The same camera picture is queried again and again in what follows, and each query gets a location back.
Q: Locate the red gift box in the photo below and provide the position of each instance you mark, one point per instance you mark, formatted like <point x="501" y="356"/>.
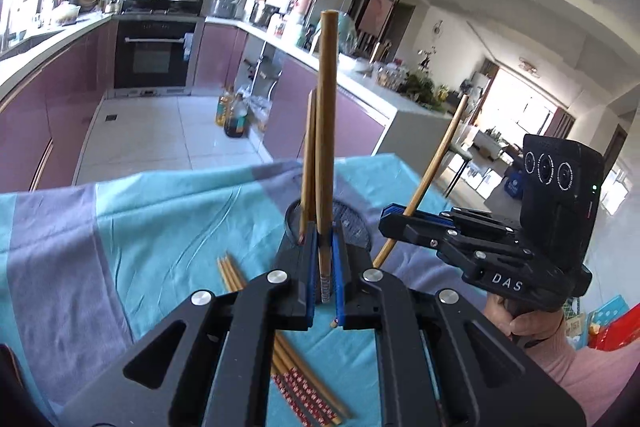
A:
<point x="617" y="329"/>

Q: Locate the wooden chopstick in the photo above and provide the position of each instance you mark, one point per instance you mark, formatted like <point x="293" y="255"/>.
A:
<point x="310" y="157"/>
<point x="440" y="147"/>
<point x="327" y="107"/>

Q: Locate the pink base cabinet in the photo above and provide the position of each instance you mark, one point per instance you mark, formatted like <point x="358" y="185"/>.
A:
<point x="55" y="107"/>
<point x="350" y="127"/>

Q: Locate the white plastic bag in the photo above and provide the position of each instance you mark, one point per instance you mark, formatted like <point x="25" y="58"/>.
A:
<point x="261" y="114"/>

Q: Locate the clear plastic egg box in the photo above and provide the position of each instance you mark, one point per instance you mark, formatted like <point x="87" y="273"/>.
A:
<point x="389" y="78"/>

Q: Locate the white casserole pot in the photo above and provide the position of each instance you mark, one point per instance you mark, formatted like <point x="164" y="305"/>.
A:
<point x="66" y="13"/>

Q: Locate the black built-in oven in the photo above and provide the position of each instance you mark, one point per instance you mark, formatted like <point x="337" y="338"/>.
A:
<point x="152" y="54"/>

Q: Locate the white bowl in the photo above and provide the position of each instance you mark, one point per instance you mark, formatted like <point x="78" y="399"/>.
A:
<point x="361" y="63"/>

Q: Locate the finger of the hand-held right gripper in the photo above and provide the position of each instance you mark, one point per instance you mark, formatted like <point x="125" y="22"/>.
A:
<point x="410" y="231"/>
<point x="397" y="208"/>

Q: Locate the bundle of wooden chopsticks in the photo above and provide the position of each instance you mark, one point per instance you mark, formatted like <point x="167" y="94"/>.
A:
<point x="300" y="382"/>

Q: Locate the black mesh holder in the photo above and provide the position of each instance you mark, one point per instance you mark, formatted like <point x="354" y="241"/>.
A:
<point x="352" y="219"/>

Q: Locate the pink kettle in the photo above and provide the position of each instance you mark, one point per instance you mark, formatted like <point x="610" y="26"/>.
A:
<point x="304" y="7"/>

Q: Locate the steel stockpot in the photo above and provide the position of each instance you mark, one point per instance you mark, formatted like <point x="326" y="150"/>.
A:
<point x="262" y="14"/>

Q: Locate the leafy green vegetables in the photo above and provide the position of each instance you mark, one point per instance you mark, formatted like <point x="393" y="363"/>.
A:
<point x="422" y="89"/>

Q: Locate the blue grey tablecloth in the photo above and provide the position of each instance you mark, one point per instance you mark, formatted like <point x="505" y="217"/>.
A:
<point x="150" y="232"/>

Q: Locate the pink framed picture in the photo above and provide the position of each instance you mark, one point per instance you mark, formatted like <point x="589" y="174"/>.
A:
<point x="377" y="13"/>

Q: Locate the person's right hand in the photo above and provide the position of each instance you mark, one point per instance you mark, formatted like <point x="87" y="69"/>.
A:
<point x="500" y="314"/>

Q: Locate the yellow cooking oil bottle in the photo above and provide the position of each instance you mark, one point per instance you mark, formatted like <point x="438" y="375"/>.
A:
<point x="222" y="109"/>

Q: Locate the dark sauce bottle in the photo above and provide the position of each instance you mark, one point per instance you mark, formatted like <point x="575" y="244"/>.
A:
<point x="236" y="119"/>

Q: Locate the person's right forearm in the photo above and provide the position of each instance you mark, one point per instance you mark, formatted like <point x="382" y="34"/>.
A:
<point x="590" y="377"/>

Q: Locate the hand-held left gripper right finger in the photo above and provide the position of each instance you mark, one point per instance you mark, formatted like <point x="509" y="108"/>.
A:
<point x="339" y="272"/>

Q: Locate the round wall clock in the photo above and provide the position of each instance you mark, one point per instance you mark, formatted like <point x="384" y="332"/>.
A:
<point x="438" y="29"/>

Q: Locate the black wok with lid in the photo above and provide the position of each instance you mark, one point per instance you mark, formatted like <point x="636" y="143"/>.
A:
<point x="142" y="1"/>

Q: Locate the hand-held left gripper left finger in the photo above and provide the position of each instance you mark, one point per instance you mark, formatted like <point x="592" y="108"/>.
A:
<point x="312" y="267"/>

